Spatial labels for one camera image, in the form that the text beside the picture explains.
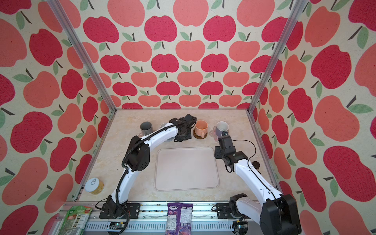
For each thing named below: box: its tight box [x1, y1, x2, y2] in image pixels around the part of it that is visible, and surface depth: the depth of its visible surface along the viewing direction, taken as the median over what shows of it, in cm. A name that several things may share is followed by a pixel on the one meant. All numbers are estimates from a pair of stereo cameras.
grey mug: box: [138, 121, 154, 138], surface depth 98 cm
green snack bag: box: [58, 205, 94, 235], surface depth 72 cm
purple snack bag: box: [165, 202, 194, 235], surface depth 72 cm
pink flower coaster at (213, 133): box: [209, 125, 219, 143], surface depth 108 cm
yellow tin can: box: [84, 177, 105, 195], surface depth 80 cm
